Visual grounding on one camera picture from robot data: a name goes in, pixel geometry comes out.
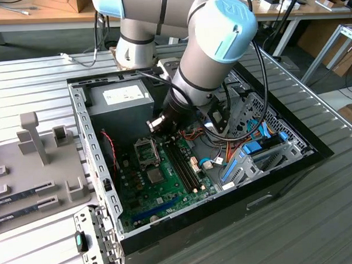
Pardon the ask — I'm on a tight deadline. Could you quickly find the CPU socket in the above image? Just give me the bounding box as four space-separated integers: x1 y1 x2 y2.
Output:
144 165 169 189

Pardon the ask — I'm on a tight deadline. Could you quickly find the grey power supply unit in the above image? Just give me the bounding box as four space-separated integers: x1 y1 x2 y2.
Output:
85 82 157 148

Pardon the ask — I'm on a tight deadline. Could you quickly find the grey metal drive cage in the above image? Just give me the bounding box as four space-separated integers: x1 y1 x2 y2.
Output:
217 72 254 131

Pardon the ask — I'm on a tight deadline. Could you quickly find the green motherboard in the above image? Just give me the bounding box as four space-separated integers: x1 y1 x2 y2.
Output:
113 133 221 235

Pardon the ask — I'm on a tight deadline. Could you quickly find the blue disk carrier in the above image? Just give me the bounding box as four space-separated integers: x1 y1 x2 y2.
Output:
219 133 290 185

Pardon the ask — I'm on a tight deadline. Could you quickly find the grey metal disk bay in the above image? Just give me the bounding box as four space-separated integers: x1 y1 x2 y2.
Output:
217 131 318 193

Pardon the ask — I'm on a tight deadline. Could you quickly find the blue expansion slot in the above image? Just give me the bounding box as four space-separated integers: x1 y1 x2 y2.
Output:
130 196 181 225

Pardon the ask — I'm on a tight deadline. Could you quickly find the black open PC case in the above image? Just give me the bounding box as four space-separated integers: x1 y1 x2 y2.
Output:
65 51 340 264

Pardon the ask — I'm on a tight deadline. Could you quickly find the white flat box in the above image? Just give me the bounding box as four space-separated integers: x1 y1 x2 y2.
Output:
259 0 302 13

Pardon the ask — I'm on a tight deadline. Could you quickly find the cardboard box on desk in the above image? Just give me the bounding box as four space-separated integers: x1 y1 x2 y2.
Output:
32 0 94 15

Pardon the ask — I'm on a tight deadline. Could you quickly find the teal black latch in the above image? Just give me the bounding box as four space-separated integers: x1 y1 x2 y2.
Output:
74 230 89 255

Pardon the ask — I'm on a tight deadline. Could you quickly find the large brown cardboard box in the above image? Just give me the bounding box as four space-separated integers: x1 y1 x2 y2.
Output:
294 19 352 80

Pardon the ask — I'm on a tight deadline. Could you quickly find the grey parts rack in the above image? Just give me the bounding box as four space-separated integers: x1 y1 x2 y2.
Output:
0 108 95 237

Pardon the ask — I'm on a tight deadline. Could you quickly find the black stand pole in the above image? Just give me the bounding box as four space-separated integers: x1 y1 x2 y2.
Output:
268 0 309 58

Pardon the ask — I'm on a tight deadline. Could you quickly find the wooden desk with white legs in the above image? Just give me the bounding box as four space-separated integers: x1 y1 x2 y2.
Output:
246 0 352 58

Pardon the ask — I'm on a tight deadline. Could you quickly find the dark RAM stick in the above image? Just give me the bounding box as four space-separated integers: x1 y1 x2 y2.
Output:
0 184 41 207
0 200 44 225

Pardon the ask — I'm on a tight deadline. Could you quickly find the yellow red wire bundle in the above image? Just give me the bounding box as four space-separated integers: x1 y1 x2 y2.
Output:
180 127 202 142

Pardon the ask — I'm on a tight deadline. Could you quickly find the white camera in black bracket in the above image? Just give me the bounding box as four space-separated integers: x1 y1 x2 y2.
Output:
200 99 233 135

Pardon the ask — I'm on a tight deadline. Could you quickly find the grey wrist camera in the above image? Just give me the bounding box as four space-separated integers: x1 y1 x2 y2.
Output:
156 57 180 78

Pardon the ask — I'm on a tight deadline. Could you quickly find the orange black wire bundle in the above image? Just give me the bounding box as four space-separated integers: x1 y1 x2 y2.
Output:
207 136 255 167

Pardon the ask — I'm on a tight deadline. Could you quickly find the blue flat data wire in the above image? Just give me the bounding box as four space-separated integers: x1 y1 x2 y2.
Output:
246 118 273 141

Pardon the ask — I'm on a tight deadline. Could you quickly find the thin cable with white plug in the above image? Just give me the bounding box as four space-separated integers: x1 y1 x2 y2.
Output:
58 11 111 70

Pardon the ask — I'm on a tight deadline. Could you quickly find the grey metal slot bracket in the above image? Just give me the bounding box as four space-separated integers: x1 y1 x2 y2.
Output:
72 202 124 264

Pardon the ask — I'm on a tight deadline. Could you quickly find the aluminium profile frame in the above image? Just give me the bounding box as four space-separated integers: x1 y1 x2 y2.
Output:
298 23 352 87

